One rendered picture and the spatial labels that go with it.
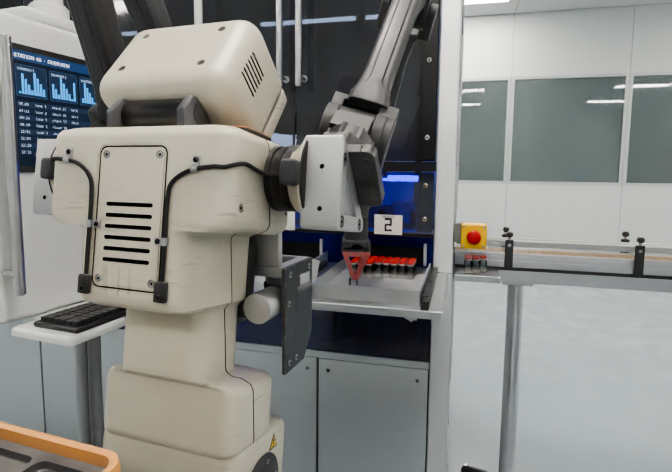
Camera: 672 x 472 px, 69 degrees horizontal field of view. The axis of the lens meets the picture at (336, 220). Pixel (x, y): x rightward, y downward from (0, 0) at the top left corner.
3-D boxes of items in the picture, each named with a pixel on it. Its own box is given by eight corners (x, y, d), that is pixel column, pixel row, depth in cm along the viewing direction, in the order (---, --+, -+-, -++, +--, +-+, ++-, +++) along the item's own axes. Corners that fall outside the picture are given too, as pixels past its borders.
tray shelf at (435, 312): (242, 261, 170) (241, 256, 169) (448, 274, 152) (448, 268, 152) (159, 296, 123) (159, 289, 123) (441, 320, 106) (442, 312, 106)
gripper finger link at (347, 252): (367, 275, 124) (368, 239, 123) (369, 282, 117) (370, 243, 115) (340, 275, 124) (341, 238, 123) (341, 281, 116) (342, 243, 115)
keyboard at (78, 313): (152, 288, 153) (151, 281, 153) (188, 293, 148) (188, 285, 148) (33, 326, 116) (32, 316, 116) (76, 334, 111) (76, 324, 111)
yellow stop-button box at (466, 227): (460, 244, 149) (461, 221, 148) (485, 245, 147) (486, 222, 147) (460, 248, 142) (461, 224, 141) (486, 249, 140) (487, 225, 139)
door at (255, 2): (165, 159, 166) (160, -22, 160) (295, 160, 154) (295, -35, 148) (164, 159, 165) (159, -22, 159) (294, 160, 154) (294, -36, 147)
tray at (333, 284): (344, 269, 150) (344, 258, 149) (430, 274, 143) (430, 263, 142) (309, 297, 117) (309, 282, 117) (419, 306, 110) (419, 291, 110)
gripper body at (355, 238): (367, 243, 124) (368, 214, 123) (370, 250, 114) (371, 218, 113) (342, 242, 124) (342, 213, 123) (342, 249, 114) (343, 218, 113)
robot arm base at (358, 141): (281, 151, 61) (373, 151, 57) (302, 117, 67) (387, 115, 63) (298, 203, 67) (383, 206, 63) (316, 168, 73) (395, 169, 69)
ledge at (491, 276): (455, 271, 158) (455, 265, 157) (497, 273, 154) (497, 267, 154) (454, 280, 144) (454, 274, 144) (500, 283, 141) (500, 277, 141)
